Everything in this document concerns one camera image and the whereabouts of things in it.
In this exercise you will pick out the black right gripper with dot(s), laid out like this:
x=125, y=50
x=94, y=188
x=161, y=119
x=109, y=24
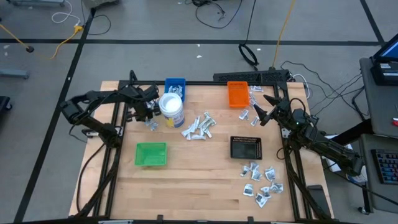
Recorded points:
x=281, y=109

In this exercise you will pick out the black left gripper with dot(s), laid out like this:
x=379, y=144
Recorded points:
x=147, y=96

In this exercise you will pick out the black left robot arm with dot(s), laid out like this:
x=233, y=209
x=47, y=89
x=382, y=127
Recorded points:
x=93, y=96

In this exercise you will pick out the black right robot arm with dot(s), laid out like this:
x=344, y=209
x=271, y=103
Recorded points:
x=329, y=149

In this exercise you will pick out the Lysol wipes canister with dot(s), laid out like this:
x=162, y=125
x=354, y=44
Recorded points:
x=171, y=104

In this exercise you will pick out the orange plastic basket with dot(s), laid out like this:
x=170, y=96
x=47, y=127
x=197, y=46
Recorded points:
x=237, y=95

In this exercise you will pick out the blue plastic basket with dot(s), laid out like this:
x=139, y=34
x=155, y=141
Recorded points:
x=168, y=81

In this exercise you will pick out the long black perforated box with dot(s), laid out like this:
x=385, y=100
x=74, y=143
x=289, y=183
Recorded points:
x=248, y=76

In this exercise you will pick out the green plastic basket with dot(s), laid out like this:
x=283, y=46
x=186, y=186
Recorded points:
x=150, y=154

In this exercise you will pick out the black plastic basket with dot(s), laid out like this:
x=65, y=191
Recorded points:
x=245, y=148

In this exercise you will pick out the black flat pad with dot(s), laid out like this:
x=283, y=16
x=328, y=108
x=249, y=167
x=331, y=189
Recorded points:
x=318, y=199

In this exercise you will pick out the yellow plug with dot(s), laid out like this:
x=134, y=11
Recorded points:
x=78, y=29

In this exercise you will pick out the grey desk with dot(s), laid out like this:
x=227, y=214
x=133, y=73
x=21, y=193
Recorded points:
x=379, y=105
x=382, y=196

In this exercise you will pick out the black laptop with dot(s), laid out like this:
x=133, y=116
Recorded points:
x=385, y=71

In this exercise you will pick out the small red object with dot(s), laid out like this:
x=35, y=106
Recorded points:
x=395, y=122

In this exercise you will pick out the black backlit keyboard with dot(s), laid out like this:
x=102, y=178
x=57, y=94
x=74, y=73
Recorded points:
x=387, y=166

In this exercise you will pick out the black round floor puck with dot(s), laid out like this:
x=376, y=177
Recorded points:
x=30, y=49

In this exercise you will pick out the grey table foot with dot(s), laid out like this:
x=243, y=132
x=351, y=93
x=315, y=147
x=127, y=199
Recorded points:
x=14, y=74

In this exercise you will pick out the black caster wheel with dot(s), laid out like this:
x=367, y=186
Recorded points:
x=4, y=104

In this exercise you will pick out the grey floor base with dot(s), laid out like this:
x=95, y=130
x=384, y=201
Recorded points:
x=34, y=2

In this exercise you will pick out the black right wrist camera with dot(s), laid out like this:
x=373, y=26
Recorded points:
x=299, y=116

